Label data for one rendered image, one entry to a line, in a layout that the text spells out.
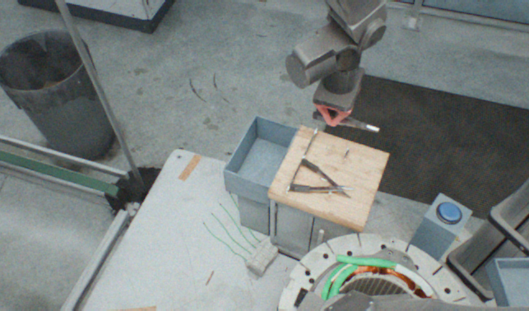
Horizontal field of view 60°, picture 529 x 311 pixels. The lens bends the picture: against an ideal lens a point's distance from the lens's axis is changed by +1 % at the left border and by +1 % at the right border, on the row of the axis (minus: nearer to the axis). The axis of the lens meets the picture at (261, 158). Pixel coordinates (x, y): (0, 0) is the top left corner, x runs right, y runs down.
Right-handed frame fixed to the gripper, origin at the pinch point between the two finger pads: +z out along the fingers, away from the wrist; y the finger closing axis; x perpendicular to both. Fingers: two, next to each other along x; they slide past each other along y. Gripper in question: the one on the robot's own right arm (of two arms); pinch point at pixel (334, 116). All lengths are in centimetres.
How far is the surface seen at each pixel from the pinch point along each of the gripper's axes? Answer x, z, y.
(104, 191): -58, 41, 15
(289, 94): -49, 119, -108
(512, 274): 39.4, 16.5, 10.6
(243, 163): -18.6, 19.7, 4.5
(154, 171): -91, 116, -33
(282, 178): -6.7, 11.8, 9.8
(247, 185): -13.6, 14.2, 12.7
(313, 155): -2.8, 11.9, 1.6
